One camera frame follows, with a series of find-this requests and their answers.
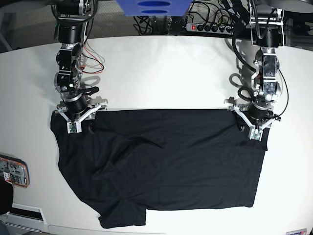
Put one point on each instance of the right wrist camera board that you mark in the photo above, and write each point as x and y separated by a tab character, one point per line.
71	128

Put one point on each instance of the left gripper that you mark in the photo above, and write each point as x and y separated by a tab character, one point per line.
256	114

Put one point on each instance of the black chair back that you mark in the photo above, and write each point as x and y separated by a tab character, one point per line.
6	196

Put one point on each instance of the black power adapter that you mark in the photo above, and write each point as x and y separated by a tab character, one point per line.
176	25

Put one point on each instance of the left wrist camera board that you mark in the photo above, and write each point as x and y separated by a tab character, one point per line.
255	135

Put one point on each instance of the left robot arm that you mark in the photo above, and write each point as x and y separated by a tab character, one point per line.
266	27

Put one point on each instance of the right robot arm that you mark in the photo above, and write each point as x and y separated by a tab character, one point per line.
73	19

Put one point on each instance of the blue plastic crate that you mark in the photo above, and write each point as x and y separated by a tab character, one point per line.
154	7

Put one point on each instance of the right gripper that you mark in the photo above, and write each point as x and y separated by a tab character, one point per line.
81	112

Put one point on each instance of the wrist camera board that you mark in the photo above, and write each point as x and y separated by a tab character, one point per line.
71	128
255	135

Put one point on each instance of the black T-shirt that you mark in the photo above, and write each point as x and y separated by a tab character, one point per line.
163	160

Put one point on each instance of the orange clear parts box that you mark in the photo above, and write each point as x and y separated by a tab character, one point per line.
14	171

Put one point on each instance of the small card at edge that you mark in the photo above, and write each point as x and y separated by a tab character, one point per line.
297	232

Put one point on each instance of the white power strip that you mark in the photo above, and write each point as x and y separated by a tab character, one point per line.
209	28

